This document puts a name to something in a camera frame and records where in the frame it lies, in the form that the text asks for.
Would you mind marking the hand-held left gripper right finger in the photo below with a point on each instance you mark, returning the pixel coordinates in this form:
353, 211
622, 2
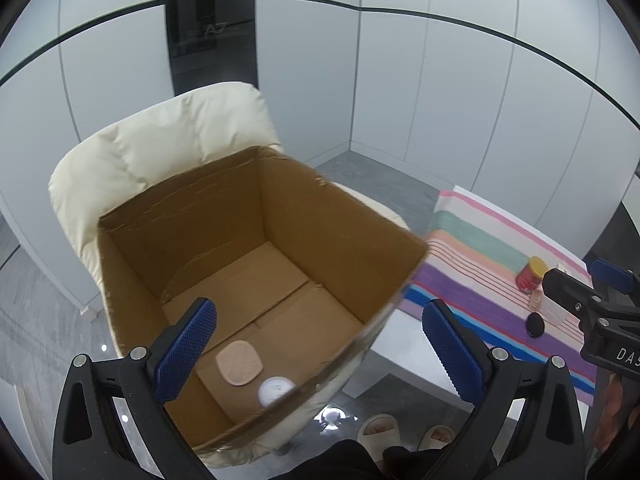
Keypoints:
452, 355

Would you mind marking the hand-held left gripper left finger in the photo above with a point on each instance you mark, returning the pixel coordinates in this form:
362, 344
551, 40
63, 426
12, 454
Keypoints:
187, 350

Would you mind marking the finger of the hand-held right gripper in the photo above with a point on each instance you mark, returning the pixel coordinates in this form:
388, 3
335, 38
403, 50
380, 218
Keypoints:
565, 285
611, 272

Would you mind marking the clear plastic container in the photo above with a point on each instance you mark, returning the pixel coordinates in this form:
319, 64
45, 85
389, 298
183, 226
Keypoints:
552, 311

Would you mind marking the red can with yellow lid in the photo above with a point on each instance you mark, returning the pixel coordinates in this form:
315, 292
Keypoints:
530, 276

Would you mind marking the black oval sponge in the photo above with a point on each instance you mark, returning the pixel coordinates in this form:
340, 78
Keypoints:
535, 325

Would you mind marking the cardboard box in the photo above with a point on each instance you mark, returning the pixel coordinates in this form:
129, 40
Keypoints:
325, 230

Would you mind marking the person's right hand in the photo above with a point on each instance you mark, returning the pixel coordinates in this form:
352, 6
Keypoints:
610, 410

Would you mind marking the beige makeup sponge pad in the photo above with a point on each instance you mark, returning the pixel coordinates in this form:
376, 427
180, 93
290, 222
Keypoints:
240, 363

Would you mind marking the beige slipper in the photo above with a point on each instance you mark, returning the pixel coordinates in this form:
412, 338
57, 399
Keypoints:
379, 429
436, 437

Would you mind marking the striped colourful blanket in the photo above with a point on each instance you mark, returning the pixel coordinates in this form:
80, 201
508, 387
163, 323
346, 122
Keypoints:
465, 260

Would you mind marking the white round lid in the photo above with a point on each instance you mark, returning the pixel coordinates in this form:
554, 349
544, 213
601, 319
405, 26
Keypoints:
276, 391

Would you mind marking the cream padded armchair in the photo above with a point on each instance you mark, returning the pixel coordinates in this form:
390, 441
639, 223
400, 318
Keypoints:
150, 135

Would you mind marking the black glass wall panel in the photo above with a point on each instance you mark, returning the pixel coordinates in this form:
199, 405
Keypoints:
210, 25

